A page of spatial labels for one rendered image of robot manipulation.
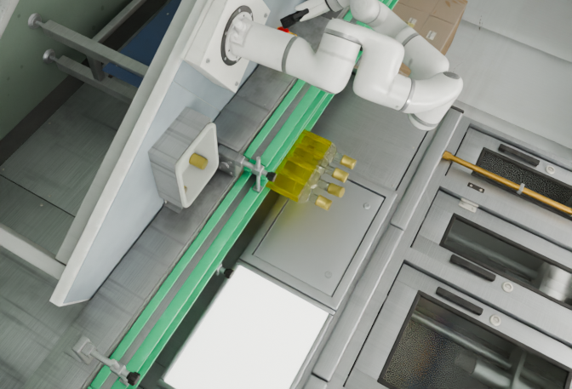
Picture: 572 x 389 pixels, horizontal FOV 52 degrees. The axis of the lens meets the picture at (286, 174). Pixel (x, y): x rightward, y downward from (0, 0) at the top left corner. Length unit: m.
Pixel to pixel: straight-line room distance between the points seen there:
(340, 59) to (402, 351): 0.90
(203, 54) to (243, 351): 0.84
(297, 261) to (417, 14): 4.50
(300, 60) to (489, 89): 5.35
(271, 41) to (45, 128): 1.06
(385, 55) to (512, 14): 6.27
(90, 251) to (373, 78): 0.80
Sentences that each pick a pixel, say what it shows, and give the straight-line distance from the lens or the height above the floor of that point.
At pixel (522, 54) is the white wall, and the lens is 7.21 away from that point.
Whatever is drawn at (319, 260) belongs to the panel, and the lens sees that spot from 1.86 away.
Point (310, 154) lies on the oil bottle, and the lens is 1.87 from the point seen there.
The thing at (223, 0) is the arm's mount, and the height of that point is 0.79.
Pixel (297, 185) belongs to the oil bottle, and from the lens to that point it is 1.80.
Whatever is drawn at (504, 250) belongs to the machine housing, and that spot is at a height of 1.71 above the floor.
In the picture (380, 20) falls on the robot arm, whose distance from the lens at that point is 1.78.
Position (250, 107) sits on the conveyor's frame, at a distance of 1.81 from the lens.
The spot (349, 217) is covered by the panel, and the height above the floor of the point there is 1.22.
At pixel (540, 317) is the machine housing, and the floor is 1.87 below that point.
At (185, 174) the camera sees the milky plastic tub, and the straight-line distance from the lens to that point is 1.70.
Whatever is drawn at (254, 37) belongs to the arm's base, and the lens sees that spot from 1.48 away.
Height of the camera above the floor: 1.41
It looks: 13 degrees down
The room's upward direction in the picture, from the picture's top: 116 degrees clockwise
